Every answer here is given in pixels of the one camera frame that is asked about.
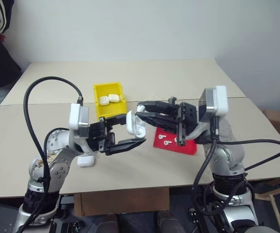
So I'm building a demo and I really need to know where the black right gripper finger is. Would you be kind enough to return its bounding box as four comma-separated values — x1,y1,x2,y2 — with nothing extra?
136,100,180,115
136,111,179,135

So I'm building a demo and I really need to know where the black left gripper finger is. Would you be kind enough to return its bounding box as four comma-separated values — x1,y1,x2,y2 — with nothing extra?
101,113,128,128
105,137,147,156

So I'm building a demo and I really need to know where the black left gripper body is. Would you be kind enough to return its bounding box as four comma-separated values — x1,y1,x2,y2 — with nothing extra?
86,117,118,156

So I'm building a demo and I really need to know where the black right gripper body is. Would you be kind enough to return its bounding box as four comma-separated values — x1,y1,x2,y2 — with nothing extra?
168,96,199,147

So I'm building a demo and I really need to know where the yellow plastic bin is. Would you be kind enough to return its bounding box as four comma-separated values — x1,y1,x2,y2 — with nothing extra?
92,82,129,121

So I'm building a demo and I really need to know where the red plastic tray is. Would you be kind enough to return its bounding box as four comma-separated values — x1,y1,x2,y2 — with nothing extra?
153,127,198,156

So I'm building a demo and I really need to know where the brown cardboard box under table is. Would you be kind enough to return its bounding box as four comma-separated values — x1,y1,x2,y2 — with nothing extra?
74,186,172,217

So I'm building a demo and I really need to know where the dark rounded shape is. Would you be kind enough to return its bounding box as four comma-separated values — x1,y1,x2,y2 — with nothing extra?
155,209,187,233

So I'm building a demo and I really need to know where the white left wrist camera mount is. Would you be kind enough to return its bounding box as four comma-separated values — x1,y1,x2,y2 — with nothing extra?
68,103,90,139

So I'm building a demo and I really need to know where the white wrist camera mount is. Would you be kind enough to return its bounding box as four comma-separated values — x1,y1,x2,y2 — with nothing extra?
188,85,229,142
68,103,90,139

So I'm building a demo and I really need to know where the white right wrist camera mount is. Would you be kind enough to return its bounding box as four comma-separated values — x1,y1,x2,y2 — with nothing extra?
188,85,229,142

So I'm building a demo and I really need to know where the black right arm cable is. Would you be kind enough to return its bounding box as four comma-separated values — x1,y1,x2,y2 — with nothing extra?
192,116,280,217

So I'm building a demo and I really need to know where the light wooden frame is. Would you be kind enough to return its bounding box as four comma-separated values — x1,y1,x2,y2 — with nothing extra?
253,176,280,233

